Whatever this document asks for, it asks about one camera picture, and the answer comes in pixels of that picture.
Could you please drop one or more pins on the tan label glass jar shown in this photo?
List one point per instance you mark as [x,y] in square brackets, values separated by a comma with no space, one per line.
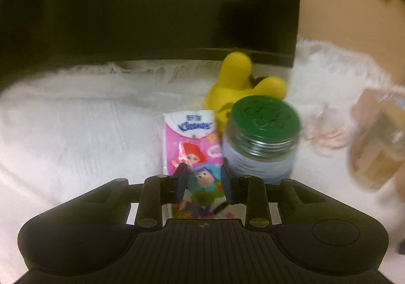
[377,149]

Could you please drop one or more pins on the white textured cloth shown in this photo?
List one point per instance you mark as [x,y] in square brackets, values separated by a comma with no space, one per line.
[66,132]

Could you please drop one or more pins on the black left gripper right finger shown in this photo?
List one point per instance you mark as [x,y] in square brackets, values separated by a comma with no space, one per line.
[249,191]

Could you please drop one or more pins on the black monitor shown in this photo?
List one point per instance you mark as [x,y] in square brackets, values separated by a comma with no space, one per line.
[40,36]

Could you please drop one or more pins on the pink Kleenex tissue pack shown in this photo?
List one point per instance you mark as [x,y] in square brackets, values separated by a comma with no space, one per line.
[191,137]

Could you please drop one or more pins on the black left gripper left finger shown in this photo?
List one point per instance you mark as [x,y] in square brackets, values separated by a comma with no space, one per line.
[158,191]

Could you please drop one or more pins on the yellow bunny plush toy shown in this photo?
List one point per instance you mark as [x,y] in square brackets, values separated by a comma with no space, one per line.
[236,81]

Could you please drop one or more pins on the green lid glass jar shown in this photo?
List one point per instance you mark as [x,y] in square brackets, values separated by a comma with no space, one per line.
[261,138]

